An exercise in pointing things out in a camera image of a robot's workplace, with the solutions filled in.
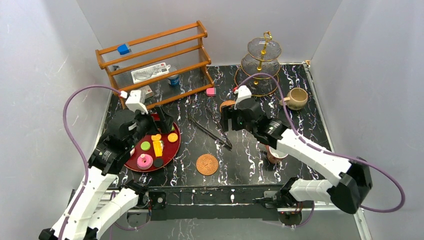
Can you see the round biscuit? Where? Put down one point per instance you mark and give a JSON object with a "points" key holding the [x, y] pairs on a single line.
{"points": [[156, 137], [173, 137]]}

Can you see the yellow cake slice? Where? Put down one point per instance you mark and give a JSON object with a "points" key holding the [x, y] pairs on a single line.
{"points": [[157, 148]]}

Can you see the small white box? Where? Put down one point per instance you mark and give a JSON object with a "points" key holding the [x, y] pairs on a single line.
{"points": [[147, 91]]}

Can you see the black sandwich cookie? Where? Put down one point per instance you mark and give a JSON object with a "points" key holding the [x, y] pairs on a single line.
{"points": [[158, 162]]}

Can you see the blue block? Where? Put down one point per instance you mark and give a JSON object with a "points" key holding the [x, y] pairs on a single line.
{"points": [[123, 49]]}

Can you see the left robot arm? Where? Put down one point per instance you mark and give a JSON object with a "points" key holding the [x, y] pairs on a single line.
{"points": [[81, 219]]}

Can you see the metal tongs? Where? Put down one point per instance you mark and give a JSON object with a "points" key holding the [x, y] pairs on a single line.
{"points": [[224, 140]]}

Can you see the pink white mug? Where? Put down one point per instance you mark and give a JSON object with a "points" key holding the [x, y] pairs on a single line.
{"points": [[274, 156]]}

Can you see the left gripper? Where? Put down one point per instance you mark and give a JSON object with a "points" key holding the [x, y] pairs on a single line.
{"points": [[154, 120]]}

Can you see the beige mug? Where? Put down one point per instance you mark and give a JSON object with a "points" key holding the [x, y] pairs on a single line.
{"points": [[296, 99]]}

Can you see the black base frame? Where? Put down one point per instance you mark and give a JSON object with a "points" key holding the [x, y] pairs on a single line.
{"points": [[211, 202]]}

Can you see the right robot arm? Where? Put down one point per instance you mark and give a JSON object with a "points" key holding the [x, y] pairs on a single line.
{"points": [[346, 183]]}

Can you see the pink eraser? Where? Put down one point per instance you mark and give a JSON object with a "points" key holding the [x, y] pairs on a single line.
{"points": [[211, 92]]}

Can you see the white flat package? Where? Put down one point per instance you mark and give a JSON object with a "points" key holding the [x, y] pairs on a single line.
{"points": [[149, 72]]}

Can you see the green macaron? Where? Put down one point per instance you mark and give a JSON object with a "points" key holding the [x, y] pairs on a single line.
{"points": [[145, 146]]}

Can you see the blue jar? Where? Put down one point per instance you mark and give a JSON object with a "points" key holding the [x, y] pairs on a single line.
{"points": [[174, 80]]}

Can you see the far woven coaster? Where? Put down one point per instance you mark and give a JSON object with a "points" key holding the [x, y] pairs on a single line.
{"points": [[226, 103]]}

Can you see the wooden three-tier shelf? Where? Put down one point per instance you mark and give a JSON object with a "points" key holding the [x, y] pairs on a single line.
{"points": [[181, 47]]}

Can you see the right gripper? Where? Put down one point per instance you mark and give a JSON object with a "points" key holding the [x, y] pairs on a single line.
{"points": [[227, 112]]}

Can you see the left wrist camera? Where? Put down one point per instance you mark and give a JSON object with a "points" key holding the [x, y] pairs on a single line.
{"points": [[135, 100]]}

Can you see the woven coaster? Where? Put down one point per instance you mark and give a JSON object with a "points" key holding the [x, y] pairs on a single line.
{"points": [[207, 164], [226, 103]]}

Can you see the near woven coaster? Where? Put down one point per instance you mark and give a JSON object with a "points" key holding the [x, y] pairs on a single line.
{"points": [[207, 164]]}

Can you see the pink donut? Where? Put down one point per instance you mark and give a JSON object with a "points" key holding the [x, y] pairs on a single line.
{"points": [[144, 161]]}

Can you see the glass three-tier dessert stand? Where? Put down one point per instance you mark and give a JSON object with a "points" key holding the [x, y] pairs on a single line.
{"points": [[261, 62]]}

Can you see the dark red round tray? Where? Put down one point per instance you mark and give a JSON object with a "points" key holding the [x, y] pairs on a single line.
{"points": [[170, 150]]}

